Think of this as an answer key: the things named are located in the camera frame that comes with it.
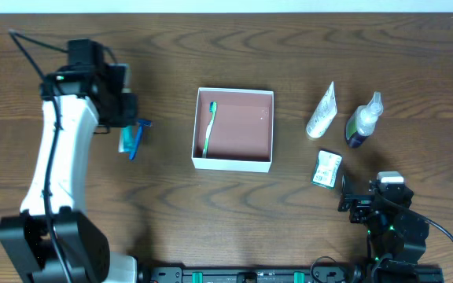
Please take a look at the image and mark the blue disposable razor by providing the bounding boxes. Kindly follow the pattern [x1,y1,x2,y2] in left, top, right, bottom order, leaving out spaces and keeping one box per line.
[129,119,153,161]

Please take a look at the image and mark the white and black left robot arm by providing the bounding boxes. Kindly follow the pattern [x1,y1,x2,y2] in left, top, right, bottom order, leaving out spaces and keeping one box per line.
[0,39,138,282]

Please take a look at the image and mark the teal toothpaste tube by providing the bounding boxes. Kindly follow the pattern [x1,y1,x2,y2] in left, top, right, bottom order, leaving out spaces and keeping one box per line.
[118,126,134,153]

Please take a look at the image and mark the green and white packet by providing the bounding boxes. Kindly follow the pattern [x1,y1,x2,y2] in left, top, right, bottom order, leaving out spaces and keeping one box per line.
[311,150,342,189]

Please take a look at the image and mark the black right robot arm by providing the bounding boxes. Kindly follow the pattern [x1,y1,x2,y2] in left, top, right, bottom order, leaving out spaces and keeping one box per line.
[338,171,429,266]

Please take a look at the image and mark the green and white toothbrush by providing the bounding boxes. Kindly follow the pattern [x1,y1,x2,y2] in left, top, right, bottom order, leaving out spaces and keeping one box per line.
[202,101,218,158]

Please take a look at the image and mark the white box with red interior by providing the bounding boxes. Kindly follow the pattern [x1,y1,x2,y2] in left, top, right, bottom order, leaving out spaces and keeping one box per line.
[191,87,274,173]

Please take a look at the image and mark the white cream tube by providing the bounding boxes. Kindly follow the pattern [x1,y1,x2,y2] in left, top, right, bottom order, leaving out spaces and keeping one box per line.
[306,82,337,139]

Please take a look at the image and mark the clear spray bottle dark liquid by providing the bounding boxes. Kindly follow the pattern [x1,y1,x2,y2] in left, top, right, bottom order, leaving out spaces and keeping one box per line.
[344,91,384,149]

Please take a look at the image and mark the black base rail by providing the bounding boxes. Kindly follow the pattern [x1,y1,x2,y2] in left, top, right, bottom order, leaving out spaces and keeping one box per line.
[135,264,444,283]

